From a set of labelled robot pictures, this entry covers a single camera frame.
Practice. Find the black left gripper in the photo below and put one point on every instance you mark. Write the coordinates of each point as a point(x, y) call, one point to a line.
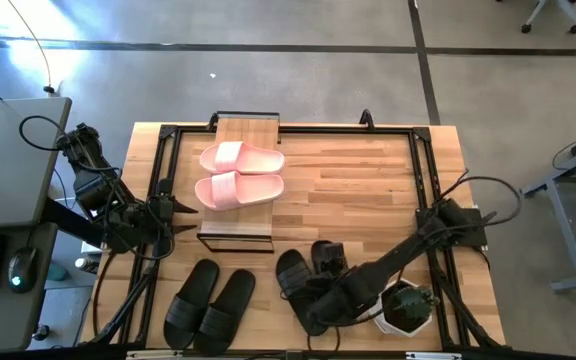
point(162, 215)

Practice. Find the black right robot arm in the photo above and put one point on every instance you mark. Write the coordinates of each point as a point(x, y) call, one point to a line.
point(408, 250)

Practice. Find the large grey desk top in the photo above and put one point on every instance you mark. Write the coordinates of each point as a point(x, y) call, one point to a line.
point(13, 160)

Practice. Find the black aluminium rig frame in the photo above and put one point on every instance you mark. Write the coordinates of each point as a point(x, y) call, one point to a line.
point(308, 131)

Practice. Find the dark table clamp hook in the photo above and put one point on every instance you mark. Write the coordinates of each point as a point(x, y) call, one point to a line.
point(212, 119)
point(366, 112)

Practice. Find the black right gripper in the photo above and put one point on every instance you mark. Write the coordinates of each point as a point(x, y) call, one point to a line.
point(343, 300)

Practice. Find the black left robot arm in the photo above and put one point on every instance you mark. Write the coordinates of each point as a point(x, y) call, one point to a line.
point(128, 225)

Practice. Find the silver metal bracket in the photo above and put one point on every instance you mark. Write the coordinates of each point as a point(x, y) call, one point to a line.
point(153, 354)
point(433, 356)

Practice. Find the small teal object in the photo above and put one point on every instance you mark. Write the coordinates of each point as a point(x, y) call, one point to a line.
point(59, 272)

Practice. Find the black slide sandal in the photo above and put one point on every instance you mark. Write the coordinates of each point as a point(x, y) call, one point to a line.
point(290, 272)
point(225, 315)
point(330, 255)
point(190, 300)

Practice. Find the small white-capped bottle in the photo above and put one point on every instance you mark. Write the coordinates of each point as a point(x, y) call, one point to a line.
point(85, 264)

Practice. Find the black round knob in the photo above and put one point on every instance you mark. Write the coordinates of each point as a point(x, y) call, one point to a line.
point(41, 333)

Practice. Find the small green cactus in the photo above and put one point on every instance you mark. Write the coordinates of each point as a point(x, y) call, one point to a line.
point(413, 302)

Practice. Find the black metal bar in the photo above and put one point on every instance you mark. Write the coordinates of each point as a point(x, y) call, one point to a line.
point(68, 222)

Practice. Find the office chair base with castors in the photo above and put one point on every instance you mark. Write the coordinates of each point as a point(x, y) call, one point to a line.
point(575, 28)

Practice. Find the pink slide sandal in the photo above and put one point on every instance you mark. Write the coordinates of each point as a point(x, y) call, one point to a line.
point(258, 190)
point(258, 161)

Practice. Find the white hexagonal planter pot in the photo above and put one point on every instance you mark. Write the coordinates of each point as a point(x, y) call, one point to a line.
point(418, 327)

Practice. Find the black computer mouse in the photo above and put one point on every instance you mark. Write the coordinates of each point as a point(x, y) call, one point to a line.
point(23, 267)

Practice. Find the wooden shelf with black frame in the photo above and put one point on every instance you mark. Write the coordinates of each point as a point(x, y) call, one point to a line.
point(238, 225)

